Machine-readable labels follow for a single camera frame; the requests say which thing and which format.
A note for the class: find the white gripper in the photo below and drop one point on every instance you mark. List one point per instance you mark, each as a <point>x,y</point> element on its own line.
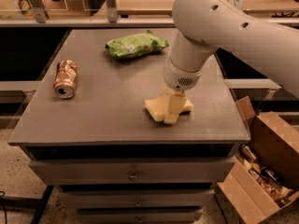
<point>179,76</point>

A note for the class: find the yellow sponge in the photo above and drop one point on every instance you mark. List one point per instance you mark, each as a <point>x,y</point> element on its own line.
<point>156,107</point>

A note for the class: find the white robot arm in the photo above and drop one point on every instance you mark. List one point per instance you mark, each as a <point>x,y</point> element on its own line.
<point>207,25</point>

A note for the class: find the green rice chip bag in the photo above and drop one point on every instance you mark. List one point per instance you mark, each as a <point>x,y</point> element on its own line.
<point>137,45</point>

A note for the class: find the can in box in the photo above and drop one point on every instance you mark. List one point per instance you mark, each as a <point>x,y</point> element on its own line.
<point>248,153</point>

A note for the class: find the grey drawer cabinet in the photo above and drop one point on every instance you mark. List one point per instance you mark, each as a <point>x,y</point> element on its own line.
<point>87,146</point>

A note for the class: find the crushed orange soda can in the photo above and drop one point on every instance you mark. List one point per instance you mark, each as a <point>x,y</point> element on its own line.
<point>66,79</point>

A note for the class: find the open cardboard box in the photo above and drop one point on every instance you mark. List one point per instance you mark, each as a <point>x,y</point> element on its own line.
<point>265,177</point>

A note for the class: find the blue snack pack in box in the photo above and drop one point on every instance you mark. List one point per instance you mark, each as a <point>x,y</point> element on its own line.
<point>270,174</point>

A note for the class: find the metal railing frame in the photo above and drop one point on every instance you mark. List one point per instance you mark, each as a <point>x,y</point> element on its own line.
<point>96,12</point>

